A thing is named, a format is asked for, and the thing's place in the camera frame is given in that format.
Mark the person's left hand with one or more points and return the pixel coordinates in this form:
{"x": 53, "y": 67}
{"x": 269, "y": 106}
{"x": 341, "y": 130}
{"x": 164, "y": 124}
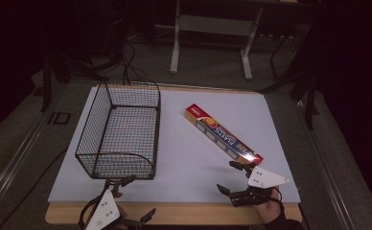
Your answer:
{"x": 122, "y": 212}

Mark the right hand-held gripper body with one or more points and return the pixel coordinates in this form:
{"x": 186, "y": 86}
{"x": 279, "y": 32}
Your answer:
{"x": 264, "y": 179}

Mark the metal floor rail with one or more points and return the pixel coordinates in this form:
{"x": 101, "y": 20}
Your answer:
{"x": 328, "y": 166}
{"x": 11, "y": 169}

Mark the black floor bracket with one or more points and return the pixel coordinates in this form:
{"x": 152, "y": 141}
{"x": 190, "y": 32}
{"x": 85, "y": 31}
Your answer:
{"x": 59, "y": 118}

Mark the long plastic wrap box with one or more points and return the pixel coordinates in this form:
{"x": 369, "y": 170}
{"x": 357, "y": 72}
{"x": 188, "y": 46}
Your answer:
{"x": 220, "y": 132}

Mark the person's right hand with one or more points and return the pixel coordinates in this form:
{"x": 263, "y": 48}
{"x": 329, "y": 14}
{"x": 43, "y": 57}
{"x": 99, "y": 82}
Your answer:
{"x": 270, "y": 209}

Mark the black metal stand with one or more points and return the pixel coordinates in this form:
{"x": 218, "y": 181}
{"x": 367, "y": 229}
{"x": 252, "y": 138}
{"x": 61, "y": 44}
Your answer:
{"x": 310, "y": 96}

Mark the white table mat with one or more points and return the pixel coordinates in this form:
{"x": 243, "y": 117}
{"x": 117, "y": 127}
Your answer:
{"x": 187, "y": 166}

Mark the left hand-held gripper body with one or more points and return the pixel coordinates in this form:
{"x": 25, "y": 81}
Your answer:
{"x": 105, "y": 209}

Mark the white metal desk frame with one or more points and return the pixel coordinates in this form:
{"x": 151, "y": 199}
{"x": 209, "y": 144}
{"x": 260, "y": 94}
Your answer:
{"x": 213, "y": 25}

